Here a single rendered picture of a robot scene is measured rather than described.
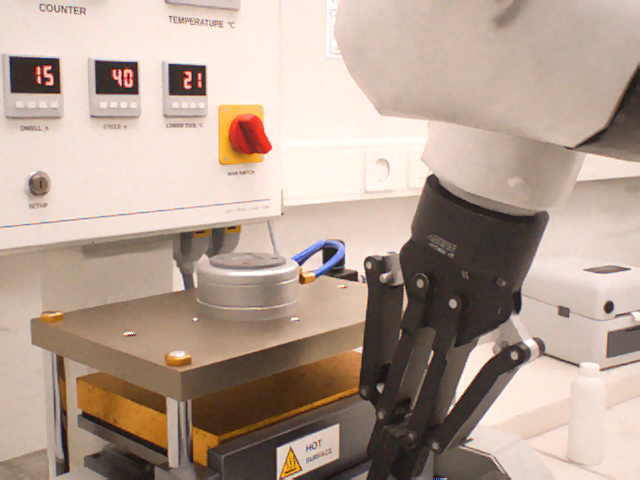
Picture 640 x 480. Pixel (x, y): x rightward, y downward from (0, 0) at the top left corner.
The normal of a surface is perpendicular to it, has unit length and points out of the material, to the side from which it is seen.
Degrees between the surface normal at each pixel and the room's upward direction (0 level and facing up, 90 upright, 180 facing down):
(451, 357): 109
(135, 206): 90
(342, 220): 90
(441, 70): 129
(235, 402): 0
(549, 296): 87
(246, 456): 90
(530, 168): 104
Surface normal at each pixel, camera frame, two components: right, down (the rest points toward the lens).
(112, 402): -0.69, 0.11
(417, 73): 0.11, 0.74
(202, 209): 0.73, 0.11
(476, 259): -0.15, 0.34
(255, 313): 0.18, 0.15
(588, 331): -0.84, 0.09
